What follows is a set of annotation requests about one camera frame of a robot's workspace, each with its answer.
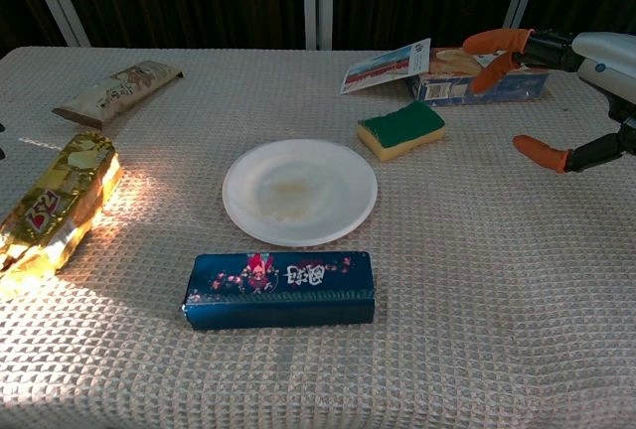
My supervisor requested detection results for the green and yellow sponge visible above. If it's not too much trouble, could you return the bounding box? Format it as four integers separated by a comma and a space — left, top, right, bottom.
356, 100, 446, 163

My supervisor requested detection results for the beige snack packet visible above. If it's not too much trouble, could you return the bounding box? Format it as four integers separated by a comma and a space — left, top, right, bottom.
52, 60, 185, 130

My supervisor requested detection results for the gold foil snack package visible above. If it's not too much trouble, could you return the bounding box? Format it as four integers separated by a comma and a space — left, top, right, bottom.
0, 131, 124, 287

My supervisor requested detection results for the dark blue floral box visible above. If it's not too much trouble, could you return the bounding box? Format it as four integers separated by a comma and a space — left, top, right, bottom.
181, 250, 377, 332

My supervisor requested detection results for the white round plate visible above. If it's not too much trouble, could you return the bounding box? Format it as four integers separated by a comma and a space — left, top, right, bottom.
222, 138, 379, 247

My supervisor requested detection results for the blue and red postcard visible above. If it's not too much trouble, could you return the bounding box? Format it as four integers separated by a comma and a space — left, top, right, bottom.
339, 38, 432, 96

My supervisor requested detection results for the blue and orange cracker box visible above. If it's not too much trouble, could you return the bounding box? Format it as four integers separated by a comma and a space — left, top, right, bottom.
404, 47, 551, 108

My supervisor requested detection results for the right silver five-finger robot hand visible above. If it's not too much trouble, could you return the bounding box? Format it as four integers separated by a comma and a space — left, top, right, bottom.
461, 28, 636, 175

